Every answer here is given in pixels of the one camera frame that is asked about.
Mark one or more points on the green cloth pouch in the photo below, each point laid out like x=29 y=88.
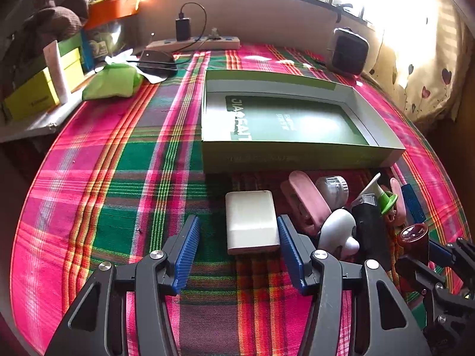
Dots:
x=116 y=79

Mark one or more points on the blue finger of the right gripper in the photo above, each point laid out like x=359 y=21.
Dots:
x=412 y=204
x=439 y=254

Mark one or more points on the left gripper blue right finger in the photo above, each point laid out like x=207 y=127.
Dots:
x=293 y=252

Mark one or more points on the small pink clip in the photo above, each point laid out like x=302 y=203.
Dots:
x=397 y=215

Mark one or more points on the white panda suction hook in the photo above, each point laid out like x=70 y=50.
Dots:
x=336 y=235

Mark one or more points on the white plug on strip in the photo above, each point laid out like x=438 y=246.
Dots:
x=214 y=34

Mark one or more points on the brown patterned cloth bag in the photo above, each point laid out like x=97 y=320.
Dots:
x=51 y=23

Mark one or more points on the white power strip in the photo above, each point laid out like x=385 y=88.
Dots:
x=193 y=44

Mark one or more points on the red capped bottle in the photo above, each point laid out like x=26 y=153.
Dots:
x=414 y=241

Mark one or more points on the black charger adapter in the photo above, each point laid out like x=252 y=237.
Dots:
x=182 y=29

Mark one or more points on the pink clip long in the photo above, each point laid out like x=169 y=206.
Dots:
x=307 y=203

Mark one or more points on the small space heater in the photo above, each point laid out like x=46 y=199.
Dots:
x=348 y=52

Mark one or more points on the heart pattern curtain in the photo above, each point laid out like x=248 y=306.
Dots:
x=423 y=59

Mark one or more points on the yellow green box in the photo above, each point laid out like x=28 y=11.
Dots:
x=28 y=89

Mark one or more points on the orange planter box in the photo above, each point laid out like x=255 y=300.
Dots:
x=105 y=11

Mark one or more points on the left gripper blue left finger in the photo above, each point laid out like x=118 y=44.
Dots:
x=183 y=253

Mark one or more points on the white tube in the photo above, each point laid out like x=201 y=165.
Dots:
x=52 y=58

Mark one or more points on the black smartphone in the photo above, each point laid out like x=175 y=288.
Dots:
x=157 y=63

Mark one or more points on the white round capped jar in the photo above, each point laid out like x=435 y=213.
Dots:
x=334 y=190

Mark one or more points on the green cardboard box tray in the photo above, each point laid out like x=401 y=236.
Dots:
x=264 y=121

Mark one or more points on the white power bank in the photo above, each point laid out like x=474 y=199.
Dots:
x=251 y=222

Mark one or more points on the plaid pink green bedspread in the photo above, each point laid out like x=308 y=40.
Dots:
x=122 y=176

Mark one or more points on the white green spool toy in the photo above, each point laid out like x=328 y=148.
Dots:
x=385 y=200

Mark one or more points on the white tissue paper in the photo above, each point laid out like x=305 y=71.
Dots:
x=127 y=57

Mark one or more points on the black rectangular remote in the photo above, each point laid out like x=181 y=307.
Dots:
x=371 y=232

